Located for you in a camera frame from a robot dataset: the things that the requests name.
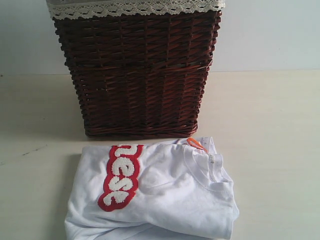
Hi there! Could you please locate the white t-shirt red lettering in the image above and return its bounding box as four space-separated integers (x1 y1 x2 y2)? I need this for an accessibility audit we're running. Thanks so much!
64 137 239 240

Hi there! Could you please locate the brown wicker basket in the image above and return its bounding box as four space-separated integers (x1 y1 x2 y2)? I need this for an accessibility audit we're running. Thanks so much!
53 10 222 139

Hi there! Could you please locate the cream lace basket liner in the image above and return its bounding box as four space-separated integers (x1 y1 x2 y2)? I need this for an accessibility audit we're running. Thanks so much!
46 0 225 20

